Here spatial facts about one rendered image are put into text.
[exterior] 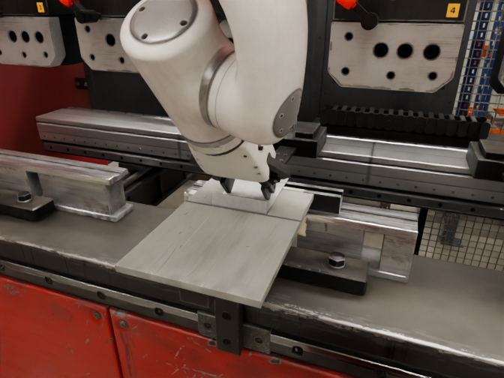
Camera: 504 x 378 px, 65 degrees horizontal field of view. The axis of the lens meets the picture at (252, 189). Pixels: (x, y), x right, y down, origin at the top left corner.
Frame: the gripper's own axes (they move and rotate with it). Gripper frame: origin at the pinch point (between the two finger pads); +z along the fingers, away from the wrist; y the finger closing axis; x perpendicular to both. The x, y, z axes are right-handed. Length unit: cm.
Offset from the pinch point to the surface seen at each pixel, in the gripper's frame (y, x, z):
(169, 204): 116, -53, 179
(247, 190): 0.6, 0.1, 2.7
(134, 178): 42, -10, 30
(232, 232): -1.6, 9.4, -4.9
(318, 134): -5.4, -21.4, 18.1
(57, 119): 66, -20, 22
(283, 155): -0.5, -12.7, 13.1
